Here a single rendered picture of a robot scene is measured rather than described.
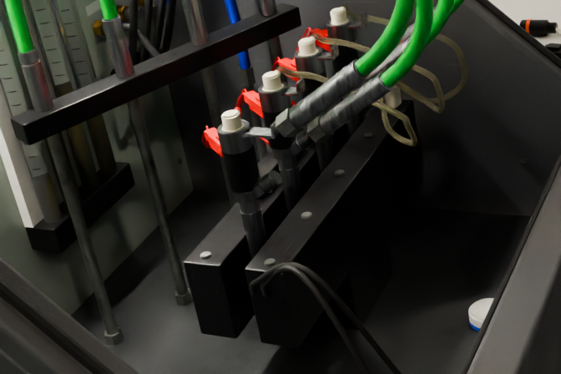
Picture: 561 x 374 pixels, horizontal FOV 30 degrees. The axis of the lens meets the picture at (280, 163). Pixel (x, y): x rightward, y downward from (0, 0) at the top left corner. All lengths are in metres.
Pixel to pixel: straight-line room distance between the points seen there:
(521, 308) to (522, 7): 0.60
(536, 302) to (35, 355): 0.42
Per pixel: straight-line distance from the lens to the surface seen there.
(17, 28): 0.97
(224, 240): 0.95
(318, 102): 0.83
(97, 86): 1.02
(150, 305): 1.17
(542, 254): 0.92
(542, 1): 1.39
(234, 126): 0.88
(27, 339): 0.60
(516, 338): 0.83
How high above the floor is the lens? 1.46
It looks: 27 degrees down
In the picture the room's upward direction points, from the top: 11 degrees counter-clockwise
